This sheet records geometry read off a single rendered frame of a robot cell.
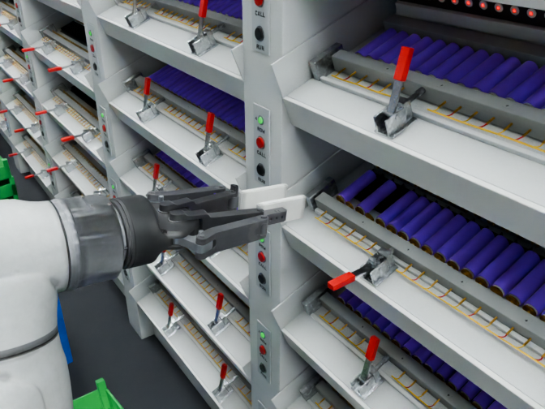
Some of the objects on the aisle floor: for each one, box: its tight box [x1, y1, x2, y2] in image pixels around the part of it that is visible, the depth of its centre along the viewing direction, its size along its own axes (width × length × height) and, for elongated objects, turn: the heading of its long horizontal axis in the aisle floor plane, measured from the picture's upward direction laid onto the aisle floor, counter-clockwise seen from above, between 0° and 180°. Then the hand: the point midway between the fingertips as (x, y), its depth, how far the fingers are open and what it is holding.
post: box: [80, 0, 154, 339], centre depth 137 cm, size 20×9×178 cm, turn 125°
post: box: [242, 0, 397, 409], centre depth 86 cm, size 20×9×178 cm, turn 125°
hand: (272, 204), depth 71 cm, fingers open, 3 cm apart
